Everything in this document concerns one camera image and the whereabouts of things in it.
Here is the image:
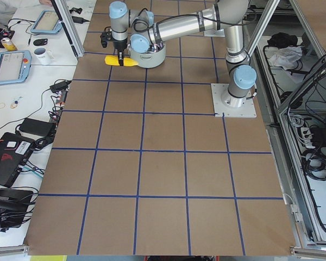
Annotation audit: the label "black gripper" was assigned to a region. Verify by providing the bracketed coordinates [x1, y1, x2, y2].
[100, 27, 128, 66]

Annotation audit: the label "yellow corn cob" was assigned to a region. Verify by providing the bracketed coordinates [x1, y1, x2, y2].
[104, 55, 139, 67]

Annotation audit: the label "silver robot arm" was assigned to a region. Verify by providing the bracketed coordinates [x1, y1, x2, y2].
[101, 1, 154, 67]
[125, 1, 256, 108]

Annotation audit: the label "small black power adapter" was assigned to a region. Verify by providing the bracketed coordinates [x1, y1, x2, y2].
[49, 80, 72, 93]

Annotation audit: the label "white mug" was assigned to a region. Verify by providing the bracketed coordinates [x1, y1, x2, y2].
[34, 47, 54, 65]

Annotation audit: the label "upper blue teach pendant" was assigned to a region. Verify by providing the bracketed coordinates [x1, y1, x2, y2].
[30, 10, 62, 35]

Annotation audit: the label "blue teach pendant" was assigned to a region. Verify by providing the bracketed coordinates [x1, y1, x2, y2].
[0, 50, 32, 85]
[30, 10, 62, 35]

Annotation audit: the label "black computer mouse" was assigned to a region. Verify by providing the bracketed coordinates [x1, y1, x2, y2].
[33, 39, 48, 46]

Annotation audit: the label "black power brick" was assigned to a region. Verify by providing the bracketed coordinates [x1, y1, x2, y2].
[18, 118, 56, 136]

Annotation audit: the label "lower blue teach pendant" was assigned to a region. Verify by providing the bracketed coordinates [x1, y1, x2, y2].
[0, 50, 32, 85]

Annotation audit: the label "yellow drink can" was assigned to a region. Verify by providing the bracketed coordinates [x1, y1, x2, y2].
[1, 38, 17, 52]

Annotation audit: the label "black laptop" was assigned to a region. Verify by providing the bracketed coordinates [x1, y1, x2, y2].
[0, 132, 35, 188]

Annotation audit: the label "black cloth bundle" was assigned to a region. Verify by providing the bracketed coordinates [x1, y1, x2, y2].
[267, 32, 298, 48]

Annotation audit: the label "white crumpled cloth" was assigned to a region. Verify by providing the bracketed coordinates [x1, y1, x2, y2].
[268, 46, 304, 83]

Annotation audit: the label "black docking hub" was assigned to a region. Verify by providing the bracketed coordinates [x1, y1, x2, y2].
[0, 188, 37, 232]

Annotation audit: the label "white power strip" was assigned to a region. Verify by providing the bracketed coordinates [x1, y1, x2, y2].
[298, 126, 315, 149]

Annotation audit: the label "aluminium left frame post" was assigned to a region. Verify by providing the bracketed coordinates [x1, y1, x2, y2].
[51, 0, 85, 59]

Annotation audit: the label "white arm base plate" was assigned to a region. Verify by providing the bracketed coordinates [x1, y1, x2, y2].
[211, 83, 256, 118]

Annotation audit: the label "coiled black cables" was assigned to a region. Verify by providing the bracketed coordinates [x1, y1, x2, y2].
[300, 146, 326, 181]

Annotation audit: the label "aluminium right frame rail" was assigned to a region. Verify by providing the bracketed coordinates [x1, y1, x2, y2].
[265, 123, 317, 248]

